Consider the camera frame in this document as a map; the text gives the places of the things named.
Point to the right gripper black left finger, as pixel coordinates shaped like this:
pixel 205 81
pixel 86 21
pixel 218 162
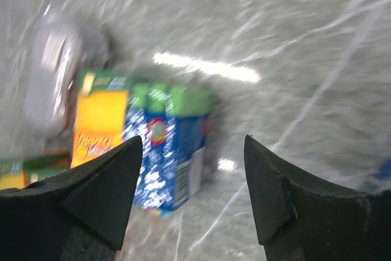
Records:
pixel 80 214

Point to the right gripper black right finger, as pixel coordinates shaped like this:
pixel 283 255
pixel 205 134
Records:
pixel 299 216

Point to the blue green sponge pack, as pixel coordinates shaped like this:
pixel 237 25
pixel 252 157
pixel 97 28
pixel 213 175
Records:
pixel 172 121

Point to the orange sponge pack right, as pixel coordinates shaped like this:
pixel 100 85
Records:
pixel 43 167

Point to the orange sponge pack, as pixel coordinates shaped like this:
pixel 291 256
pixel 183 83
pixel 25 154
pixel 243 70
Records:
pixel 102 99
pixel 12 174
pixel 43 167

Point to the orange sponge pack left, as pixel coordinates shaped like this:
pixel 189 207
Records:
pixel 12 174

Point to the orange sponge pack upper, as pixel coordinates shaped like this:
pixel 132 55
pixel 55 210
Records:
pixel 102 99

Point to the silver mesh scrubber pack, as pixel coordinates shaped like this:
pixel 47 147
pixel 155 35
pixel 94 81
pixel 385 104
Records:
pixel 61 48

